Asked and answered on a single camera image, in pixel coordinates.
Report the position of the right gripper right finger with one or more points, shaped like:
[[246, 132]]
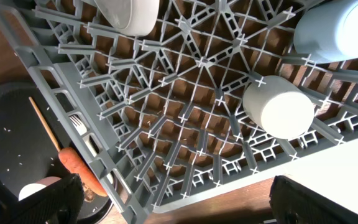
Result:
[[292, 202]]

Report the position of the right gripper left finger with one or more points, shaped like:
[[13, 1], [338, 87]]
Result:
[[60, 202]]

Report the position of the pink bowl with food scraps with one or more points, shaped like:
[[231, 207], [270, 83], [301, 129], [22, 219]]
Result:
[[32, 188]]

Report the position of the orange carrot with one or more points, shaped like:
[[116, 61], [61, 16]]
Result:
[[75, 165]]

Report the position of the white plastic fork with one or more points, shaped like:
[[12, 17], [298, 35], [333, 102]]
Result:
[[82, 130]]

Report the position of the wooden chopstick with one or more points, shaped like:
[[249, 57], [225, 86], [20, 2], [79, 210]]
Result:
[[45, 125]]

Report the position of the white paper cup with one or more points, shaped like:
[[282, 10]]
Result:
[[280, 108]]

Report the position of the light blue cup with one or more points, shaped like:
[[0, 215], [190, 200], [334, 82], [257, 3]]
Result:
[[329, 32]]

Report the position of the grey round plate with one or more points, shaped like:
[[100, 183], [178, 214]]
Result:
[[130, 17]]

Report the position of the grey dishwasher rack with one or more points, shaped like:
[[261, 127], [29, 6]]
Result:
[[165, 111]]

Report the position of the brown cookie piece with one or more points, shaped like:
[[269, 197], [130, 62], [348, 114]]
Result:
[[89, 195]]

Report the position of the round black serving tray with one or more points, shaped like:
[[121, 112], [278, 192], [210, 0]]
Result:
[[26, 152]]

